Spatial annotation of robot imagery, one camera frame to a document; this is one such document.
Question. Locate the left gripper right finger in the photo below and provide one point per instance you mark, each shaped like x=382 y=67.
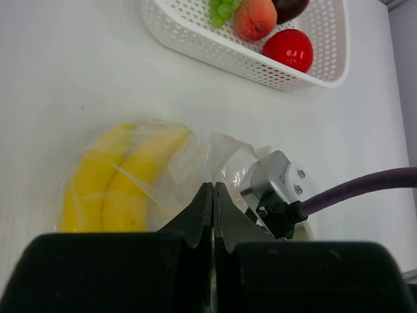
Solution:
x=257 y=273

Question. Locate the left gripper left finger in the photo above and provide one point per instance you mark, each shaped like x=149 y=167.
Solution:
x=163 y=271

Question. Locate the yellow fake bananas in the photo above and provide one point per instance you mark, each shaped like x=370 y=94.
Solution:
x=107 y=191

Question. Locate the clear zip top bag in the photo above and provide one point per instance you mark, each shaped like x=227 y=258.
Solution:
x=218 y=158

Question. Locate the red fake tomato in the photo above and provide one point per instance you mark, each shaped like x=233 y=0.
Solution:
x=292 y=48

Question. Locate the orange fake fruit piece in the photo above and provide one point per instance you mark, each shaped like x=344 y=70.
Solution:
x=255 y=19

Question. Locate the green fake grapes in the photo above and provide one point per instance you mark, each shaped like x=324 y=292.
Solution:
x=221 y=11

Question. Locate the dark purple fake fruit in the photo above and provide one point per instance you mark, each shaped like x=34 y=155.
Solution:
x=287 y=10

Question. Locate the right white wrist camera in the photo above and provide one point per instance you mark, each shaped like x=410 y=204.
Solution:
x=269 y=188

